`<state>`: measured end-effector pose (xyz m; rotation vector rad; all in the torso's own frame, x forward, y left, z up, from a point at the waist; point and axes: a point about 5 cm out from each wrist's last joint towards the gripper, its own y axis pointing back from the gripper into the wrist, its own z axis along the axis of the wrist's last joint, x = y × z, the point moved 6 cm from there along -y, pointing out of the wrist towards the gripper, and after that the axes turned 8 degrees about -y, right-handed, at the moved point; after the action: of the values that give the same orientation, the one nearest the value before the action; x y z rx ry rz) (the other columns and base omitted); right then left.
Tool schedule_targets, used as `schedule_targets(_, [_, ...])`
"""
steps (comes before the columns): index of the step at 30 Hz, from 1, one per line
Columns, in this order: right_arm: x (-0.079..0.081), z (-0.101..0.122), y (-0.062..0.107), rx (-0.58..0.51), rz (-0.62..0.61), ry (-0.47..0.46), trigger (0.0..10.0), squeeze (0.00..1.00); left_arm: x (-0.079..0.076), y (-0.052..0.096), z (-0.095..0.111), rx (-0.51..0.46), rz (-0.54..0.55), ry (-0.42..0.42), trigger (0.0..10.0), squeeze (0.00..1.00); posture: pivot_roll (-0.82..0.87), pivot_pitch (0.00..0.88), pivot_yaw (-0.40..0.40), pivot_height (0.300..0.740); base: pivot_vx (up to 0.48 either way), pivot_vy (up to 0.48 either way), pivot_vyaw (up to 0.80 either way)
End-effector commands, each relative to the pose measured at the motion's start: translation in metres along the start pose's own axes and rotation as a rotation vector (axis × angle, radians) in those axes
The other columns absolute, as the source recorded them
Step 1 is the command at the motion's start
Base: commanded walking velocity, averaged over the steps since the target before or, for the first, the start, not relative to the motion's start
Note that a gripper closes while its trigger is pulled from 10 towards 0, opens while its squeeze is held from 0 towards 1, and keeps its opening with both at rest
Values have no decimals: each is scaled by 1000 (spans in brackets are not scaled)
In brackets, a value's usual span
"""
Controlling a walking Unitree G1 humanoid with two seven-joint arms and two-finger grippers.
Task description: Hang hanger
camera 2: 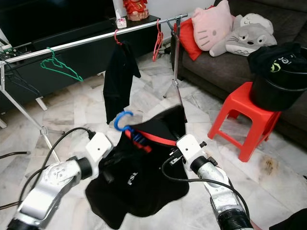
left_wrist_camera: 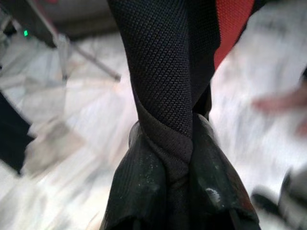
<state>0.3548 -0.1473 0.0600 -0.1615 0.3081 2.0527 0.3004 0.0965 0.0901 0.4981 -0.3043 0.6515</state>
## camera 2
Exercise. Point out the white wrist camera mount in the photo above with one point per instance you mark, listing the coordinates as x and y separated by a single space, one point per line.
189 148
100 147

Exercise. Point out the pink cat face pillow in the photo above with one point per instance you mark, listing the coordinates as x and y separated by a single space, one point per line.
212 26

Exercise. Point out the green plastic hanger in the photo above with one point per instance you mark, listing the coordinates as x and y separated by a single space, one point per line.
52 57

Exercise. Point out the dark grey sofa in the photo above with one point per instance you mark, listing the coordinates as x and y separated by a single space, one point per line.
216 72

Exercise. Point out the black soundbar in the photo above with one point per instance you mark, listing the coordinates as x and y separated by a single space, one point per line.
76 34

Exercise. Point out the white pink tissue box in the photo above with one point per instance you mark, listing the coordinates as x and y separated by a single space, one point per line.
121 21

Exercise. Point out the red buddha statue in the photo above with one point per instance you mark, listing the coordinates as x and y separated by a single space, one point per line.
135 8

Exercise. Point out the red plastic hanger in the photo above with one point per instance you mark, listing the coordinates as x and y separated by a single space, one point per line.
158 43

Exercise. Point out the red plastic stool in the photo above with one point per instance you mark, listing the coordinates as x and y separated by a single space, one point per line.
240 100

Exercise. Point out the metal clothes rack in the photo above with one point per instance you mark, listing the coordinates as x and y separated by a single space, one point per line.
86 40

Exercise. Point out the black flat television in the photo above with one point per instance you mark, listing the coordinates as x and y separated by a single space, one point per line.
53 17

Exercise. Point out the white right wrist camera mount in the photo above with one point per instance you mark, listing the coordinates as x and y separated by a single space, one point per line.
189 148

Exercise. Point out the black plastic bucket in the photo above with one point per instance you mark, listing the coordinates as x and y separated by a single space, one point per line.
278 96

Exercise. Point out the pink plastic hanger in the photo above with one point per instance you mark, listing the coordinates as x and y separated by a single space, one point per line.
117 38

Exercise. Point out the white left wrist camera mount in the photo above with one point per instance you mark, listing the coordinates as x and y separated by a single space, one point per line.
100 147

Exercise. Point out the black television console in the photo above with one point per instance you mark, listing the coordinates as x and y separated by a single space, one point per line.
91 57

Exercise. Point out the black garment with red trim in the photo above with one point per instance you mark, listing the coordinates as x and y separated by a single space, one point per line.
139 187

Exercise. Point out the blue plastic hanger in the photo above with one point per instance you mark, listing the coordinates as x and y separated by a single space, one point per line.
117 122

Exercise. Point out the grey totoro plush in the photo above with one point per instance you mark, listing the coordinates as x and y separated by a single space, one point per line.
247 38

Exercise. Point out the plain black shirt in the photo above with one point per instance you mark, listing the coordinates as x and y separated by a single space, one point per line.
119 79

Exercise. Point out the small green white cup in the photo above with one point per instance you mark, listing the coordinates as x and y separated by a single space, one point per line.
7 47

